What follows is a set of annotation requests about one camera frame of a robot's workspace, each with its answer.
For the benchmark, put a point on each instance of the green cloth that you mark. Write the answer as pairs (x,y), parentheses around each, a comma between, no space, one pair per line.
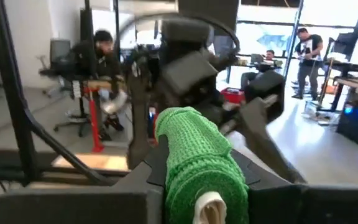
(200,155)

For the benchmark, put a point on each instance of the person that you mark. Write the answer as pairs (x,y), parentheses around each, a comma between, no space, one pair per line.
(101,62)
(308,59)
(259,71)

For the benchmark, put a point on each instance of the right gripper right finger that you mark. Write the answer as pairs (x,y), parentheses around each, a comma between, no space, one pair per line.
(306,207)

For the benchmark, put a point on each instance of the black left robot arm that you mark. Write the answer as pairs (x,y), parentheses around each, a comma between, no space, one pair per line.
(204,18)

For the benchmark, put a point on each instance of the white board panel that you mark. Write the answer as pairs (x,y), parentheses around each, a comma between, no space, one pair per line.
(104,21)

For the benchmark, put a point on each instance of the red post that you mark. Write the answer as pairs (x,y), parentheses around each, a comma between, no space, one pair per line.
(95,124)

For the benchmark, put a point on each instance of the red plastic crate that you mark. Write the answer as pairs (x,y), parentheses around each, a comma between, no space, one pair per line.
(233,95)

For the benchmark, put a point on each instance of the black computer blue lights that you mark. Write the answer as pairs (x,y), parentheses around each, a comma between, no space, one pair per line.
(357,124)

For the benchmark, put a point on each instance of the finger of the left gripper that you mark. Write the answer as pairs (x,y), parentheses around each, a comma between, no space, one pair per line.
(140,124)
(266,143)

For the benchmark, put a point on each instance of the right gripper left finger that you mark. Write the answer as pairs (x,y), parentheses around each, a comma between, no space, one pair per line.
(73,208)

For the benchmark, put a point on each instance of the white bandage core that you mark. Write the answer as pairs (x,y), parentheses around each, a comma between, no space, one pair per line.
(210,210)

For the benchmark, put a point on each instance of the gray office chair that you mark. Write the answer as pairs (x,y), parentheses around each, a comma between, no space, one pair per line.
(59,62)

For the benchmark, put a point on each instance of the wooden background table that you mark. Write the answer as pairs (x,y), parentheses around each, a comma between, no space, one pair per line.
(356,82)

